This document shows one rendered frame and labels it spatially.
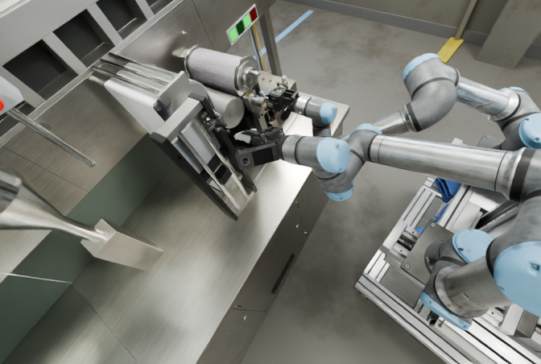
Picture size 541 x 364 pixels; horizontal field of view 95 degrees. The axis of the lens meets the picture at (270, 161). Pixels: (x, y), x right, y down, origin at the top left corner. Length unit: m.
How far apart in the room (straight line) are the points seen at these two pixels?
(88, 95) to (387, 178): 1.90
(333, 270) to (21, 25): 1.82
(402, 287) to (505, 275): 1.21
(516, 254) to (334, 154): 0.30
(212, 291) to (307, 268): 0.97
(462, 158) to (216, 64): 0.80
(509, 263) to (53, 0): 1.12
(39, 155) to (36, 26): 0.36
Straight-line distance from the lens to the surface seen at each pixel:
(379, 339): 1.85
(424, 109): 0.88
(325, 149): 0.55
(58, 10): 0.99
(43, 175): 1.07
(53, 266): 1.29
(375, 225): 1.96
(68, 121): 1.03
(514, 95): 1.24
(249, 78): 0.97
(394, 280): 1.68
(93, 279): 1.31
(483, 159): 0.59
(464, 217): 1.30
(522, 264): 0.48
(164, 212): 1.22
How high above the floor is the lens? 1.83
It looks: 56 degrees down
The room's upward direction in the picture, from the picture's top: 21 degrees counter-clockwise
